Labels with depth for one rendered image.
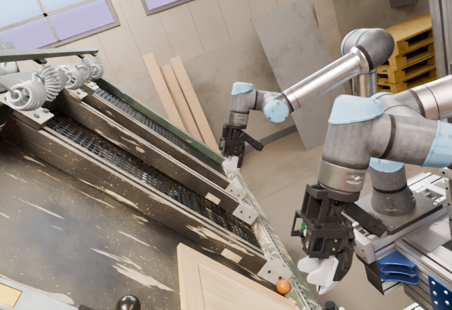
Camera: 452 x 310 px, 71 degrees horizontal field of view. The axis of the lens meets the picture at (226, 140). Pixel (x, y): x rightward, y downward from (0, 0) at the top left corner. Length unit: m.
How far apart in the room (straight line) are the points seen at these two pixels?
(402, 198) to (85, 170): 1.07
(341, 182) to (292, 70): 3.89
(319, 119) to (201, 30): 1.98
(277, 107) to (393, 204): 0.57
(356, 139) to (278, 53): 3.90
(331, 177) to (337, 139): 0.06
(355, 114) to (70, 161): 0.80
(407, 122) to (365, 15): 5.03
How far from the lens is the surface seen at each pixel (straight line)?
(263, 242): 1.55
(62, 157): 1.03
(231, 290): 1.03
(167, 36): 4.36
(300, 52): 4.50
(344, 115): 0.52
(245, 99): 1.14
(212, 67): 4.45
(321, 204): 0.55
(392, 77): 4.50
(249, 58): 4.60
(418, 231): 1.39
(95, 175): 1.03
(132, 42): 4.34
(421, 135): 0.56
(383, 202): 1.30
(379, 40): 1.13
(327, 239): 0.57
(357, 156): 0.53
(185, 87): 4.08
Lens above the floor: 1.85
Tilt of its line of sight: 19 degrees down
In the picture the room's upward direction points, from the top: 20 degrees counter-clockwise
